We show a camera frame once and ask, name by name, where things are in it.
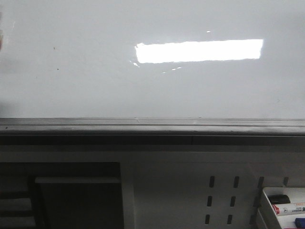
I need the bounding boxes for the red capped whiteboard marker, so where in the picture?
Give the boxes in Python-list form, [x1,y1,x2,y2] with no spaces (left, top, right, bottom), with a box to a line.
[272,202,305,216]

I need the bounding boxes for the blue capped whiteboard marker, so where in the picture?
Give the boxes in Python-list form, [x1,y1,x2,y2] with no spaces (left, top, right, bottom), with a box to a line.
[295,218,305,229]

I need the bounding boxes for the white pegboard panel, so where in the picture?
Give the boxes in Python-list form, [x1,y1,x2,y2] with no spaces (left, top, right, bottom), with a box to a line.
[120,152,305,229]

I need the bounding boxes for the white marker tray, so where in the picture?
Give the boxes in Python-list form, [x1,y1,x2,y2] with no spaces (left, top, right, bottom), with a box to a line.
[257,187,305,229]

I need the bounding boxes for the white whiteboard with grey frame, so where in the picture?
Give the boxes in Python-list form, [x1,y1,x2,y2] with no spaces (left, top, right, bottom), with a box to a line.
[0,0,305,136]

